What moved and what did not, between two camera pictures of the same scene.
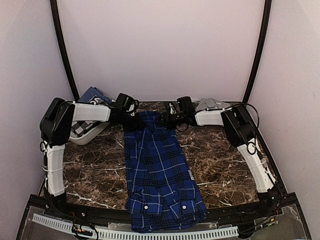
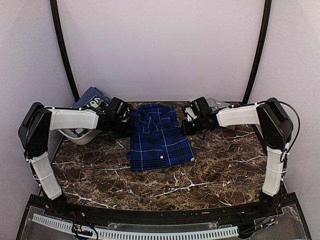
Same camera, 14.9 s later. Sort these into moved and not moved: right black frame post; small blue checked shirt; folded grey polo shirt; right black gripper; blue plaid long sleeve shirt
Moved: blue plaid long sleeve shirt; right black gripper
Not moved: right black frame post; small blue checked shirt; folded grey polo shirt
